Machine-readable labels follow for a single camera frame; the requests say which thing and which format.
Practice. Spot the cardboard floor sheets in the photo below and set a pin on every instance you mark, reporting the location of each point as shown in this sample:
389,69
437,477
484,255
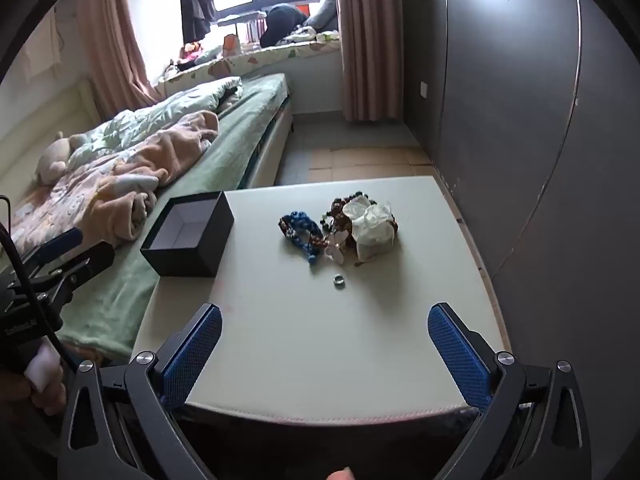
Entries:
370,157

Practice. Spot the person's left hand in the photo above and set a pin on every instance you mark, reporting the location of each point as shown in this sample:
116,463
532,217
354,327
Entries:
25,392

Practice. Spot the white wall socket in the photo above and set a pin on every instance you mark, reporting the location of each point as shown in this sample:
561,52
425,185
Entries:
424,88

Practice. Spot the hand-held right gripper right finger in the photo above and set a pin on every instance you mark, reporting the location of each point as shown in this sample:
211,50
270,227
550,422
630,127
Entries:
457,355

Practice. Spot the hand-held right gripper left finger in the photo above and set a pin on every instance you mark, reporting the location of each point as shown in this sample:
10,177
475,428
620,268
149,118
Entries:
195,355

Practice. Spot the bed with green sheet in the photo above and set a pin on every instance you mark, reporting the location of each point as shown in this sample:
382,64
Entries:
240,125

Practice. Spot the pink curtain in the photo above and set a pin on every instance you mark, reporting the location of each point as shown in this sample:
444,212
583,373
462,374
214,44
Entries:
112,35
367,35

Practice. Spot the white butterfly ornament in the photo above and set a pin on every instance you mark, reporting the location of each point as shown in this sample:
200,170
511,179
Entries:
336,249

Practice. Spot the pink toy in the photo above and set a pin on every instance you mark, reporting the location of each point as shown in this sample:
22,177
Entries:
191,51

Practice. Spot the grey pillow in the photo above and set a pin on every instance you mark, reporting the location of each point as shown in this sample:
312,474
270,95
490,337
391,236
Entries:
325,12

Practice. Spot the pink fleece blanket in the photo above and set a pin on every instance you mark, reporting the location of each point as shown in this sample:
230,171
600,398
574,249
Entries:
150,160

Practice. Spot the black bag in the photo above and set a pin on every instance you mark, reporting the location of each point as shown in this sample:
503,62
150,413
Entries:
282,22

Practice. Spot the beige plush toy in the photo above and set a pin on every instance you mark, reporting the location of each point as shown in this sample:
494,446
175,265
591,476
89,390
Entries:
52,157

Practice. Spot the cream headboard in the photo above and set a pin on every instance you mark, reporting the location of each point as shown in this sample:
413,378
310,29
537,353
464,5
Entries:
45,115

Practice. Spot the orange box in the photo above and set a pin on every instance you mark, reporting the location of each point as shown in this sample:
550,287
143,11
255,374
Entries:
231,45

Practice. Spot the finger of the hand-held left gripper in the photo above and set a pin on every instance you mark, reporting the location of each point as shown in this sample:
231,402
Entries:
92,260
55,247

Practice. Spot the person's right hand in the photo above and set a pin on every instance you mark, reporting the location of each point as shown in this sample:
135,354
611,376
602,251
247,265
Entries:
342,474

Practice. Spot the black jewelry box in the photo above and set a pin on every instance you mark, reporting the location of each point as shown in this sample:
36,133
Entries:
187,247

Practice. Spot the patterned window seat cushion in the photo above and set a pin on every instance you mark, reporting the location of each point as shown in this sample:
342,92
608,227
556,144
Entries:
260,57

